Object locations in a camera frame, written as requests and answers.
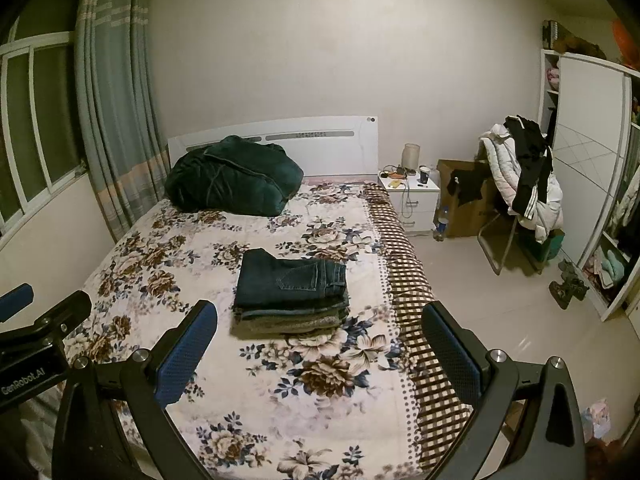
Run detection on black striped garment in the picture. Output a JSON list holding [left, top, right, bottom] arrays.
[[503, 115, 554, 221]]

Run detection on folded olive pants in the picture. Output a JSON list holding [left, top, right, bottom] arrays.
[[229, 309, 351, 341]]

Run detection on dark shoes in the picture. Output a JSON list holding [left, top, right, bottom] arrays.
[[548, 258, 590, 310]]

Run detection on person's left forearm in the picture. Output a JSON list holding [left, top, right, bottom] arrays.
[[19, 389, 64, 480]]

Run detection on white nightstand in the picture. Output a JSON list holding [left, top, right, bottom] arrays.
[[377, 170, 442, 234]]

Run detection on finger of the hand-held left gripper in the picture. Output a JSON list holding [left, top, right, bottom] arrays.
[[0, 290, 93, 350], [0, 283, 35, 322]]

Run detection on brown cardboard box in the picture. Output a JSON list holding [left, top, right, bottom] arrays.
[[436, 159, 507, 239]]

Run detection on floral blanket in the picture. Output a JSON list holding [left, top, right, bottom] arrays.
[[62, 182, 427, 480]]

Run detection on white headboard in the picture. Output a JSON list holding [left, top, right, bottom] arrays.
[[166, 116, 380, 187]]

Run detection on black cloth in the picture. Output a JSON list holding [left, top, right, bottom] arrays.
[[446, 162, 494, 206]]

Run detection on white wardrobe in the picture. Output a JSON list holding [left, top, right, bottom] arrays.
[[537, 20, 640, 322]]

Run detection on chair piled with jackets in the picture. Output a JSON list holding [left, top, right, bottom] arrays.
[[479, 123, 565, 244]]

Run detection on dark blue jeans pants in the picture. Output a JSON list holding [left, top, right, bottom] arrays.
[[234, 248, 350, 312]]

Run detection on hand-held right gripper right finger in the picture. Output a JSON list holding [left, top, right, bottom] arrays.
[[421, 301, 587, 480]]

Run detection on grey-green curtain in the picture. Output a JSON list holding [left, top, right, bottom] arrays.
[[73, 0, 171, 244]]

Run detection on dark green quilt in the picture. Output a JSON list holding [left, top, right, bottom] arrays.
[[164, 135, 305, 214]]

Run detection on teal storage box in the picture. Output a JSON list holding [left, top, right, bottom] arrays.
[[517, 229, 566, 264]]

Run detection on window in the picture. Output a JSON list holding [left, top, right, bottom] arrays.
[[0, 0, 89, 247]]

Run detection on brown checkered bed sheet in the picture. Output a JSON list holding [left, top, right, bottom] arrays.
[[362, 182, 474, 472]]

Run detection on orange bag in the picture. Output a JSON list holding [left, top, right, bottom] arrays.
[[612, 20, 640, 69]]

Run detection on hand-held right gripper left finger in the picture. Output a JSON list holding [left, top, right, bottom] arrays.
[[52, 299, 219, 480]]

